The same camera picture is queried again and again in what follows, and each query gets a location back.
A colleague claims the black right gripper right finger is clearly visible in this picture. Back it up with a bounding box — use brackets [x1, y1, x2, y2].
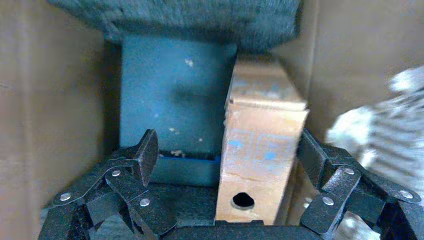
[297, 129, 424, 240]

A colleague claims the small brown cardboard box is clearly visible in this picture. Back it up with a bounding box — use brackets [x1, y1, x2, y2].
[215, 54, 311, 226]

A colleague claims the large open brown carton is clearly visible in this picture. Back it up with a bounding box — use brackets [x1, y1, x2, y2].
[0, 0, 424, 240]

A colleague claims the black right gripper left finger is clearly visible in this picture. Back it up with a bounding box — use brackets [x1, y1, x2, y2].
[38, 129, 178, 240]

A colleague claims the black foam insert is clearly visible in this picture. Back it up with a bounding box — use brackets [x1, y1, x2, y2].
[39, 0, 304, 240]

